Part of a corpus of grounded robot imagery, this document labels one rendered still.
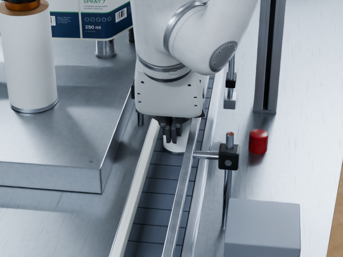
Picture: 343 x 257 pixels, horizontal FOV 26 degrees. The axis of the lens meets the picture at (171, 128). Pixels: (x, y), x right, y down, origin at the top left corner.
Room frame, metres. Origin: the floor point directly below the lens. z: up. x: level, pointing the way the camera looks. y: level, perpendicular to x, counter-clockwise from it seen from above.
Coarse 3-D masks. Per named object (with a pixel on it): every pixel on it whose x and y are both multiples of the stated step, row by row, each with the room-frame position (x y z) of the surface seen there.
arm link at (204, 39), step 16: (224, 0) 0.83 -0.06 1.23; (240, 0) 0.83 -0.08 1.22; (256, 0) 0.86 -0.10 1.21; (192, 16) 0.85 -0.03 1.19; (208, 16) 0.83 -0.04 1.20; (224, 16) 0.82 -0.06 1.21; (240, 16) 0.83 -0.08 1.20; (176, 32) 0.85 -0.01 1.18; (192, 32) 0.83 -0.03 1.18; (208, 32) 0.82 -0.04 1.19; (224, 32) 0.82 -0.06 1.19; (240, 32) 0.84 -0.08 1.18; (176, 48) 0.84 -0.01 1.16; (192, 48) 0.82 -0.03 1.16; (208, 48) 0.82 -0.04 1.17; (224, 48) 0.83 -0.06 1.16; (192, 64) 0.82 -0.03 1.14; (208, 64) 0.82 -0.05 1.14; (224, 64) 0.84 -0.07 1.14
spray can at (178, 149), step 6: (186, 126) 1.02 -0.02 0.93; (186, 132) 1.02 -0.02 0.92; (180, 138) 1.02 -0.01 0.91; (186, 138) 1.02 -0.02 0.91; (168, 144) 1.02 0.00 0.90; (174, 144) 1.02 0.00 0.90; (180, 144) 1.02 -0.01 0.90; (168, 150) 1.02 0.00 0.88; (174, 150) 1.02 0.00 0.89; (180, 150) 1.02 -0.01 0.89
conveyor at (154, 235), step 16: (208, 96) 1.21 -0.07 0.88; (160, 128) 1.10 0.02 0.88; (160, 144) 1.05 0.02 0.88; (160, 160) 1.00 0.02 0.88; (176, 160) 1.00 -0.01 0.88; (192, 160) 1.00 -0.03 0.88; (160, 176) 0.95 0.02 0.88; (176, 176) 0.95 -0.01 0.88; (192, 176) 0.95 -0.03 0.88; (144, 192) 0.92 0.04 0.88; (160, 192) 0.91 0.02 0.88; (144, 208) 0.88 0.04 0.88; (160, 208) 0.87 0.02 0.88; (144, 224) 0.84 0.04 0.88; (160, 224) 0.84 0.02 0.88; (128, 240) 0.80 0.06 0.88; (144, 240) 0.80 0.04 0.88; (160, 240) 0.80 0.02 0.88; (128, 256) 0.77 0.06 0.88; (144, 256) 0.77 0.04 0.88; (160, 256) 0.77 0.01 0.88; (176, 256) 0.77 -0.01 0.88
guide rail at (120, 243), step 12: (156, 132) 1.04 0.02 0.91; (144, 156) 0.96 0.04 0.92; (144, 168) 0.93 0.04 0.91; (144, 180) 0.92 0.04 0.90; (132, 192) 0.87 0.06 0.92; (132, 204) 0.84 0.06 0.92; (132, 216) 0.82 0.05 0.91; (120, 228) 0.78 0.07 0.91; (120, 240) 0.76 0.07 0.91; (120, 252) 0.74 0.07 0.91
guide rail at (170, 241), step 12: (204, 84) 1.11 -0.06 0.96; (192, 120) 0.99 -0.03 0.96; (192, 132) 0.95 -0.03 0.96; (192, 144) 0.92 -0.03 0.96; (192, 156) 0.90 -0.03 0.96; (180, 180) 0.83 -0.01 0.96; (180, 192) 0.80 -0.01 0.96; (180, 204) 0.78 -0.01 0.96; (180, 216) 0.76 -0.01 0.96; (168, 228) 0.73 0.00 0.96; (168, 240) 0.70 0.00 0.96; (168, 252) 0.68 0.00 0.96
